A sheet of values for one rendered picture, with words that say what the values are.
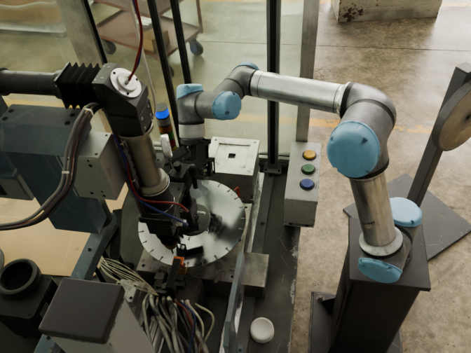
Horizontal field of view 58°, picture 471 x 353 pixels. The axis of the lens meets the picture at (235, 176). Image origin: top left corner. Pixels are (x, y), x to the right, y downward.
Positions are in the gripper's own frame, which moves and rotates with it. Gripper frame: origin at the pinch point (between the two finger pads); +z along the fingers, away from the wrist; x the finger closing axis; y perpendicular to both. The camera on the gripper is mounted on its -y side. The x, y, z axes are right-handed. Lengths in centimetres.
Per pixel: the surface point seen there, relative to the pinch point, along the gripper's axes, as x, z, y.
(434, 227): 136, 51, 68
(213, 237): -3.9, 8.7, 9.5
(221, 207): 5.5, 2.8, 7.4
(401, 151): 184, 20, 44
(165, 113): 6.9, -26.0, -11.9
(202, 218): -1.0, 4.5, 4.3
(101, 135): -45, -29, 10
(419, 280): 28, 28, 65
